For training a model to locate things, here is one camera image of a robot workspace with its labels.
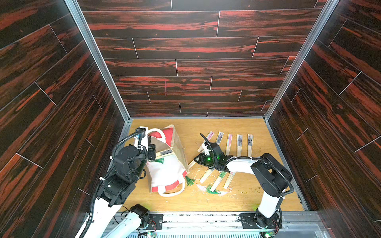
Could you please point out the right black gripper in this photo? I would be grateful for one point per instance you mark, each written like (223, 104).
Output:
(210, 153)

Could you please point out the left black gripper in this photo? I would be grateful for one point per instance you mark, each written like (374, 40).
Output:
(150, 150)

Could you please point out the folding fan pink tassel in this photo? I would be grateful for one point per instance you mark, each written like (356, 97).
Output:
(228, 144)

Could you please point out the green folding fan green tassel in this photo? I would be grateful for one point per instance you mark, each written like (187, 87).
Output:
(212, 189)

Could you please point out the folding fan purple print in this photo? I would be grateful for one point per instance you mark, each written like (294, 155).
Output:
(239, 145)

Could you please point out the folding fan dark blue print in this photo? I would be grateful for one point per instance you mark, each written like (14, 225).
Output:
(250, 145)

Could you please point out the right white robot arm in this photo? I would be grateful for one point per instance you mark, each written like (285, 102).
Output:
(274, 178)

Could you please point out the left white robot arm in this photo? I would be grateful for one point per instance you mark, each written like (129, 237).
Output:
(129, 158)

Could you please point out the fans inside tote bag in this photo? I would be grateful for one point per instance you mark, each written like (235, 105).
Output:
(160, 156)

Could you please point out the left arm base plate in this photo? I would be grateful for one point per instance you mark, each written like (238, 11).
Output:
(152, 221)

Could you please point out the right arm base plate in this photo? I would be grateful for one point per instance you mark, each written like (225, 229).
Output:
(258, 221)

